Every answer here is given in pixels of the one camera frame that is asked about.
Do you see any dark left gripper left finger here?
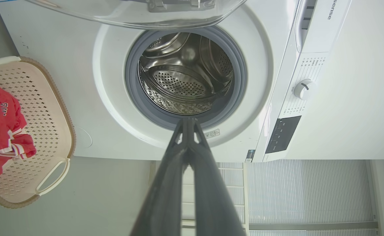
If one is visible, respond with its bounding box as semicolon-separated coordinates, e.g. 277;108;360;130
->
130;117;190;236

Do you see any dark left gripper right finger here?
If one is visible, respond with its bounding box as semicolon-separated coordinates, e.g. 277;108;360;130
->
189;117;245;236

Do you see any round black glass washer door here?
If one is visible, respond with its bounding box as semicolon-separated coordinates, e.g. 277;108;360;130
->
25;0;249;30

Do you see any white front-load washing machine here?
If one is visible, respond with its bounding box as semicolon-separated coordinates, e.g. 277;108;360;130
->
0;0;353;163

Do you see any small warning sticker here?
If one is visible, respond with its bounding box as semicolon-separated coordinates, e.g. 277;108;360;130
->
204;128;221;139

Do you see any black display panel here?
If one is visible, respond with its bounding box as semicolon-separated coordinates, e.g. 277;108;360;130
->
265;115;302;154

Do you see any stainless steel washer drum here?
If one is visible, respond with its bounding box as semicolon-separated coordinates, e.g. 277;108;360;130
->
138;32;234;115

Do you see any white round control knob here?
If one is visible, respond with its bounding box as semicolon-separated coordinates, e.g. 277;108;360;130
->
293;79;317;101

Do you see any cream perforated laundry basket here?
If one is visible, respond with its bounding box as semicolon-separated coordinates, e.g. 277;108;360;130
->
0;56;76;209

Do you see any white detergent drawer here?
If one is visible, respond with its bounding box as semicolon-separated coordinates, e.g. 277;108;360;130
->
294;0;353;55

